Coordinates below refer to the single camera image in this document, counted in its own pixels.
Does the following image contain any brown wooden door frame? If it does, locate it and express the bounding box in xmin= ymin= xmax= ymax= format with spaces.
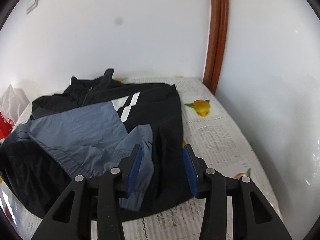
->
xmin=202 ymin=0 xmax=229 ymax=96

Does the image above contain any black white blue jacket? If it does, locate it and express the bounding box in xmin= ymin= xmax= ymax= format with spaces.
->
xmin=0 ymin=68 xmax=187 ymax=222

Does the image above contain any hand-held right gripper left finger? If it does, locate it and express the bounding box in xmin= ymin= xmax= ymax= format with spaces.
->
xmin=31 ymin=144 xmax=143 ymax=240

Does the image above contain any red paper bag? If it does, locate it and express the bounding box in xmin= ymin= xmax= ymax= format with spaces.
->
xmin=0 ymin=112 xmax=16 ymax=140

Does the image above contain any white plastic shopping bag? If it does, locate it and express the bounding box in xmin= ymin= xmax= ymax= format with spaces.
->
xmin=0 ymin=84 xmax=31 ymax=124

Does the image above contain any white wall light switch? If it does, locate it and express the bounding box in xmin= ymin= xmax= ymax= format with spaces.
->
xmin=26 ymin=0 xmax=40 ymax=14

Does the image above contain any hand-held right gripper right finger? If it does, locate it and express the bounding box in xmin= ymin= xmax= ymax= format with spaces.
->
xmin=182 ymin=144 xmax=293 ymax=240

